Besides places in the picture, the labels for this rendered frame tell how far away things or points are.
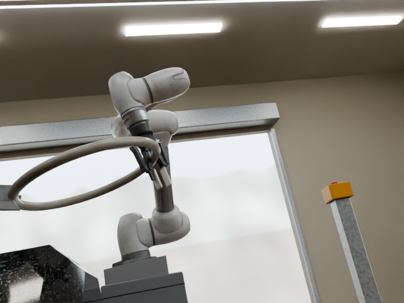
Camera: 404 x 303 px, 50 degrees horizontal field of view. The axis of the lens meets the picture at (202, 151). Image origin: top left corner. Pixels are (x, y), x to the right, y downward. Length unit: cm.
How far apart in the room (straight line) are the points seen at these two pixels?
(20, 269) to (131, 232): 115
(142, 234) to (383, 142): 641
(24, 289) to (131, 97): 71
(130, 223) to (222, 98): 521
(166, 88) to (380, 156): 678
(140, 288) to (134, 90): 104
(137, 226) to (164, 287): 36
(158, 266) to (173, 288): 14
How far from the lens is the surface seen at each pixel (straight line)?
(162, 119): 209
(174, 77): 158
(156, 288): 221
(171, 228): 236
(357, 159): 786
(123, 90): 155
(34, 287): 121
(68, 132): 654
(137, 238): 235
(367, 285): 235
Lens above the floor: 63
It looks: 19 degrees up
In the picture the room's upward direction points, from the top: 12 degrees counter-clockwise
